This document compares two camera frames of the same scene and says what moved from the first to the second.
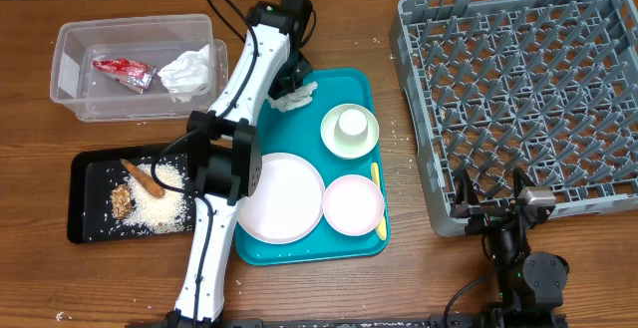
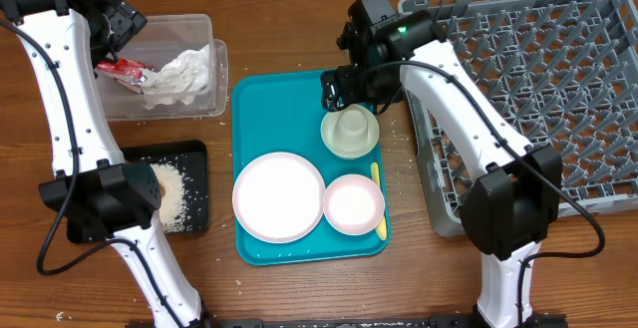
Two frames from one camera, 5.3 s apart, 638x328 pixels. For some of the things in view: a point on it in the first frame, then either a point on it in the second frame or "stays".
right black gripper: [484, 214] to [346, 77]
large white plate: [287, 199] stays
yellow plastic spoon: [381, 230] stays
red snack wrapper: [132, 75] stays
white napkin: [187, 74] stays
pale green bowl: [349, 131] stays
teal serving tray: [297, 132] stays
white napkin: [298, 99] to [157, 90]
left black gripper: [280, 89] to [126, 20]
